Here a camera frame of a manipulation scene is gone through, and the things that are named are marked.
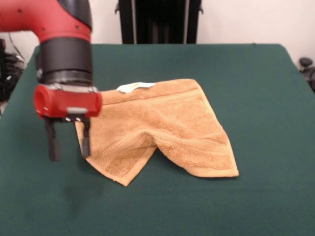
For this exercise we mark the tan terry towel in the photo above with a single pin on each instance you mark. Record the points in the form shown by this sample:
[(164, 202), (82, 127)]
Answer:
[(172, 123)]

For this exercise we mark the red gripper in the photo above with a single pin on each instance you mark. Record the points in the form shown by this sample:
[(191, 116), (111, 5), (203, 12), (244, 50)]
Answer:
[(73, 103)]

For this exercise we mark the dark green table cloth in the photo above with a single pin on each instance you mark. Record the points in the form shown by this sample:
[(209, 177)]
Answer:
[(233, 196)]

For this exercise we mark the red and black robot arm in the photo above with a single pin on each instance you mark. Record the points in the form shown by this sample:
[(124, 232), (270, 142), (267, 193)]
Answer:
[(66, 59)]

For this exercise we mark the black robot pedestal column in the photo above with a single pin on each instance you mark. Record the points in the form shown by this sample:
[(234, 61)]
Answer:
[(162, 22)]

